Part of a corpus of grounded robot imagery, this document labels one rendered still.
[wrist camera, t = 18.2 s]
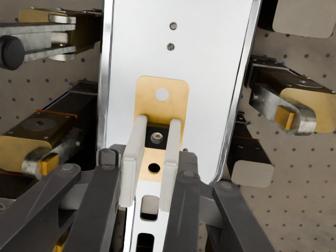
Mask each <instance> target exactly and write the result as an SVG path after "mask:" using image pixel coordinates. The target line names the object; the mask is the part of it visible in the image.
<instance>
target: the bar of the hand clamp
mask: <svg viewBox="0 0 336 252"><path fill-rule="evenodd" d="M71 30H76V24H75V23H72V24H70V23H58V22H15V23H0V68H2V69H4V70H9V71H14V70H17V69H18V68H19V67H20V66H21V65H22V63H23V62H28V61H33V60H37V59H42V58H47V57H51V56H56V55H61V54H65V53H70V52H75V51H76V46H75V45H65V46H58V45H57V44H52V45H51V32H58V31H71Z"/></svg>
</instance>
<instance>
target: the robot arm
mask: <svg viewBox="0 0 336 252"><path fill-rule="evenodd" d="M147 120H148V117H146V115H138V116H137V117H136V120H135V123H134V126H133V128H132V131H131V134H130V137H129V139H128V142H127V145H125V144H116V143H114V144H113V145H111V146H110V147H109V148H101V149H99V150H98V151H97V152H96V166H95V169H93V170H88V171H81V167H80V166H79V165H77V164H74V163H64V164H60V165H58V166H57V167H55V168H54V169H53V170H52V171H50V172H49V173H48V174H47V175H46V176H44V177H43V178H42V179H41V180H40V181H38V182H37V183H36V184H35V185H34V186H32V187H31V188H30V189H29V190H27V191H26V192H25V193H24V194H23V195H21V196H20V197H19V198H18V199H17V200H15V201H14V202H13V203H12V204H11V205H9V206H8V207H7V208H6V209H4V210H3V211H2V212H1V213H0V252H49V251H50V249H51V248H52V247H53V246H54V244H55V243H56V242H57V241H58V239H59V238H60V237H61V236H62V235H63V233H64V232H65V231H66V230H67V228H68V227H69V226H70V225H71V223H72V222H73V224H72V226H71V229H70V231H69V234H68V236H67V239H66V242H65V244H64V247H63V249H62V252H109V249H110V245H111V240H112V235H113V230H114V225H115V220H116V215H117V210H118V205H120V206H121V207H126V208H130V207H131V206H133V202H134V197H135V193H136V188H137V184H138V179H139V175H140V170H141V166H142V161H143V157H144V152H145V138H146V127H147ZM180 135H181V121H180V119H172V120H171V121H170V127H169V133H168V139H167V145H166V151H165V157H164V163H163V171H162V180H161V188H160V196H159V205H158V210H160V212H167V213H169V216H168V222H167V227H166V232H165V238H164V243H163V249H162V252H198V243H199V221H200V222H202V223H205V224H206V225H205V226H206V231H207V233H208V236H209V239H210V242H211V245H212V248H213V251H214V252H276V250H275V249H274V247H273V245H272V244H271V242H270V240H269V239H268V237H267V235H266V234H265V232H264V230H263V229H262V227H261V225H260V224H259V222H258V220H257V219H256V217H255V215H254V214H253V212H252V210H251V209H250V207H249V205H248V204H247V202H246V200H245V199H244V197H243V195H242V194H241V192H240V190H239V189H238V187H237V186H236V185H235V184H233V183H231V182H228V181H217V182H215V183H214V184H213V186H212V185H209V184H206V183H204V182H202V181H201V177H200V175H199V172H198V157H197V155H196V154H195V153H194V152H188V151H180ZM118 201H119V202H118Z"/></svg>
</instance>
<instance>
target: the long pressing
mask: <svg viewBox="0 0 336 252"><path fill-rule="evenodd" d="M262 2H263V0H102V12H101V33H100V54H99V74H98V95H97V116H96V137H95V157H96V155H97V151H98V150H100V149H103V148H109V147H110V146H111V145H113V144H121V145H127V143H128V140H129V138H130V135H131V132H132V129H133V123H134V109H135V96H136V83H137V80H138V78H139V77H141V76H153V77H161V78H169V79H178V80H184V81H186V82H187V83H188V84H189V96H188V103H187V110H186V118H185V125H184V132H183V139H182V146H181V151H183V149H184V148H186V149H188V152H192V153H195V154H196V156H197V163H198V174H199V176H200V180H201V181H202V182H204V183H205V184H208V185H211V186H213V185H214V183H215V182H217V181H220V180H221V178H222V176H223V174H224V171H225V167H226V162H227V158H228V153H229V149H230V144H231V140H232V135H233V131H234V126H235V122H236V117H237V113H238V109H239V104H240V100H241V95H242V91H243V86H244V82H245V77H246V73H247V68H248V64H249V59H250V55H251V51H252V46H253V42H254V37H255V33H256V28H257V24H258V19H259V15H260V10H261V6H262ZM171 22H176V23H177V29H176V30H171V29H170V23H171ZM169 43H172V44H174V50H173V51H169V50H168V49H167V45H168V44H169ZM160 192H161V183H159V182H151V181H143V180H138V182H137V187H136V191H135V196H134V200H133V205H132V206H130V207H125V217H124V227H123V238H122V246H121V248H120V249H119V250H118V251H117V252H137V244H138V236H139V234H140V233H147V234H152V235H153V236H154V238H153V246H152V252H162V251H163V245H164V240H165V235H166V229H167V224H168V218H169V212H163V211H160V209H158V210H157V217H156V219H155V220H147V219H143V218H142V217H141V210H142V202H143V197H144V196H146V195H149V196H155V197H158V199H159V200H160Z"/></svg>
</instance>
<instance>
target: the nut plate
mask: <svg viewBox="0 0 336 252"><path fill-rule="evenodd" d="M160 88H163V89H166V90H167V91H168V93H169V97H168V98H167V99H166V100H159V99H157V97H156V91H157V90H158V89H160ZM189 92H190V86H189V84H188V83H187V82H186V81H185V80H181V79H173V78H165V77H156V76H148V75H143V76H141V77H139V78H138V80H137V81H136V90H135V103H134V116H133V127H134V124H135V121H136V118H137V116H139V115H144V116H146V117H147V126H146V133H145V144H144V146H145V148H144V155H143V159H142V164H141V168H140V173H139V178H138V180H139V181H147V182H156V183H162V175H163V166H164V160H165V154H166V148H167V142H168V136H169V130H170V124H171V120H173V119H177V120H180V121H181V129H180V143H179V151H181V149H182V142H183V135H184V128H185V121H186V114H187V106H188V99H189ZM154 133H160V134H161V135H162V137H155V136H154V135H153V134H154ZM152 163H156V164H158V165H159V166H160V170H159V171H158V172H151V171H150V170H149V168H148V166H149V165H150V164H152Z"/></svg>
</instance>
